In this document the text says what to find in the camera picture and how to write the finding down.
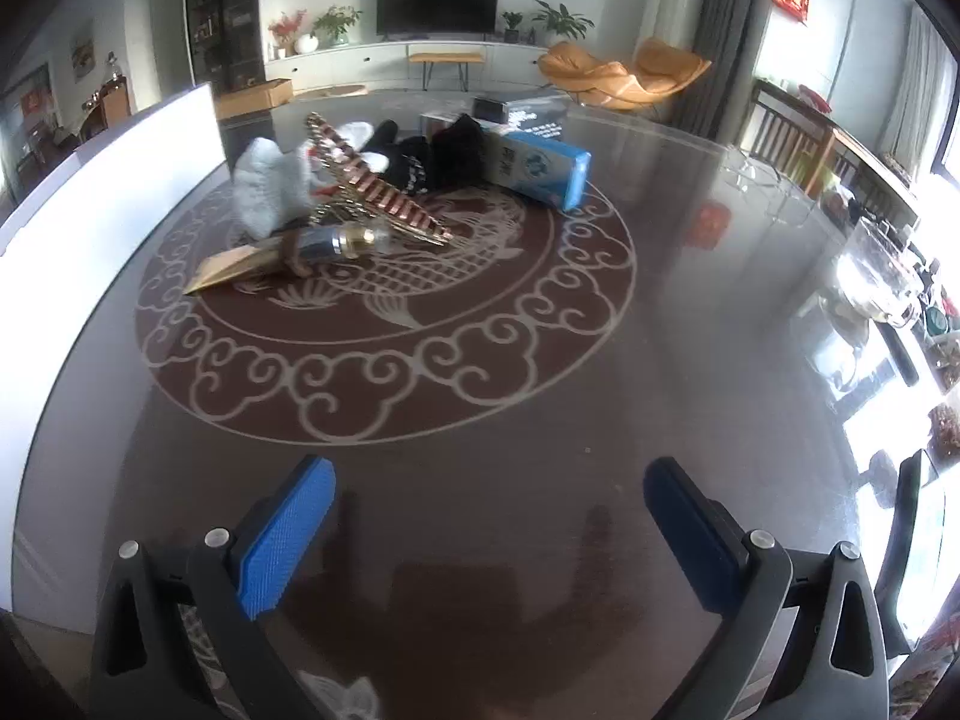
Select black flat television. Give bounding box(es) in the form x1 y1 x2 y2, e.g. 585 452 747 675
376 0 501 40

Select clear glass dish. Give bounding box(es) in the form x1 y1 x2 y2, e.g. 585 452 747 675
721 144 815 226

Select white television cabinet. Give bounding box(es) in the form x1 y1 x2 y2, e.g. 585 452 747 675
264 41 560 95

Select wooden dining chair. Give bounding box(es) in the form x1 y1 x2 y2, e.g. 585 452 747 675
739 79 837 188

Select white board panel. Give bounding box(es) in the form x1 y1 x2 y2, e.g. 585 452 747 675
0 82 230 635

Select orange lounge chair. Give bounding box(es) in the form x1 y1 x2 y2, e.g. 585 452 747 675
538 37 713 112

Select white knit cloth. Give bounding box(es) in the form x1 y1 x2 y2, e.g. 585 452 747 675
231 136 316 235

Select dark patterned glass desktop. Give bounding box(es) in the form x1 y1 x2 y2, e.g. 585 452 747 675
11 86 960 720

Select brown paper packet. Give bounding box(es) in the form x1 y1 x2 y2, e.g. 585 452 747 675
182 238 290 295

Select black chair back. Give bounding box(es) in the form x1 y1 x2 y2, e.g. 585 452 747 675
874 450 946 653

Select dark glass display cabinet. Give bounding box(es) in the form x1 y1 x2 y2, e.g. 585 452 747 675
184 0 267 91

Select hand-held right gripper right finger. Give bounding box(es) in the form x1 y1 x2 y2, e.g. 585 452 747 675
643 456 893 720

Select black box with white print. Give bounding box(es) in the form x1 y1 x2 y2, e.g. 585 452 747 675
472 94 572 137

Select black rhinestone-trimmed scrunchie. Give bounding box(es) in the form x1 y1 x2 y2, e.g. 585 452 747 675
371 120 436 196

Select blue and white medicine box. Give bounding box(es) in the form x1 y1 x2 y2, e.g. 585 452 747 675
484 129 592 211

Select gold beaded hair clip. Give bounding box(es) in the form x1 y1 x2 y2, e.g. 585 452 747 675
304 112 458 250

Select large green potted plant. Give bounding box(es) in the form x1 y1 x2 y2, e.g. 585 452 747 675
532 0 593 46

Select white fabric piece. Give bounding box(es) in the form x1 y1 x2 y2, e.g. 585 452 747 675
300 120 391 188

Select cardboard box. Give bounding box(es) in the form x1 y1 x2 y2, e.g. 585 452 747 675
216 79 295 121

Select grey curtain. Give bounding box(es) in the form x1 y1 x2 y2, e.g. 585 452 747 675
694 0 770 140

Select red flowers in vase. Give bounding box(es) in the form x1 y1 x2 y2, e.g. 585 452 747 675
268 11 307 59

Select wooden side cabinet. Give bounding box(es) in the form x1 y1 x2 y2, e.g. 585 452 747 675
79 86 132 140

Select clear glass bottle gold cap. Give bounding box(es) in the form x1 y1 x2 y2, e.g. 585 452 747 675
281 223 391 278

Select wooden bench with metal legs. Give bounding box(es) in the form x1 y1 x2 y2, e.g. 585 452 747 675
409 51 483 91

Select bushy green potted plant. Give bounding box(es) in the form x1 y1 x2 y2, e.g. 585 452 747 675
313 6 361 46

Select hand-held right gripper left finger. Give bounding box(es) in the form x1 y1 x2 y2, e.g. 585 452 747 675
88 454 338 720

